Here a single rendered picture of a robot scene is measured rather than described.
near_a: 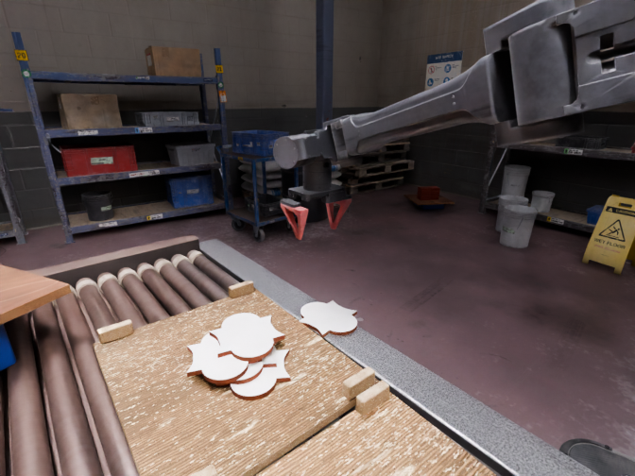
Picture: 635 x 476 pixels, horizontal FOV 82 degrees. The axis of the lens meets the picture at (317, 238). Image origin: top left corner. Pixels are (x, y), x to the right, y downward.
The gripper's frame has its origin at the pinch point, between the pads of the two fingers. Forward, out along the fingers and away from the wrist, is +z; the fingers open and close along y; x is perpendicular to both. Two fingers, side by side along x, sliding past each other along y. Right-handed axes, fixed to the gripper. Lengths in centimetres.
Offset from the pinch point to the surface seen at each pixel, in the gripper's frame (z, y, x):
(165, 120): 0, 99, 370
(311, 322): 18.3, -5.3, -4.7
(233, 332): 13.4, -22.7, -3.8
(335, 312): 18.3, 1.5, -5.1
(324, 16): -111, 272, 305
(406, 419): 16.8, -11.6, -33.8
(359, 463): 16.8, -21.7, -33.9
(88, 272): 19, -36, 52
